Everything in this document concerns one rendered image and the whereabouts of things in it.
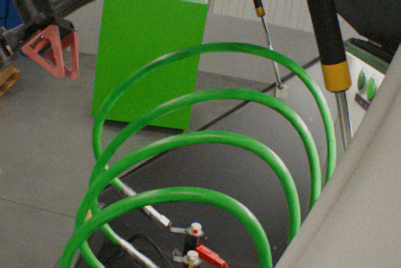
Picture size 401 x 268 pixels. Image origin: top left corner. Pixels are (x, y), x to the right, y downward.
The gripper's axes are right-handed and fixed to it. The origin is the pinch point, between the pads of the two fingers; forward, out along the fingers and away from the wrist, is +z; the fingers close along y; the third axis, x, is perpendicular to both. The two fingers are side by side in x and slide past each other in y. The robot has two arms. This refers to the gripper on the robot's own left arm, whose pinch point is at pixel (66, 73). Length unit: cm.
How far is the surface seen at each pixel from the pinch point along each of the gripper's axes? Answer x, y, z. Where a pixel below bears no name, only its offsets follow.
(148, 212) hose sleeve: 0.6, 3.3, 25.6
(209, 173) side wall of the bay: -3.4, 36.9, 26.4
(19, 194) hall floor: 151, 176, -17
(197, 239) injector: -3.4, 5.2, 33.5
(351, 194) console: -27, -38, 28
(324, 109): -31.0, 2.3, 25.4
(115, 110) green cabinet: 111, 321, -56
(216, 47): -22.3, -2.3, 10.4
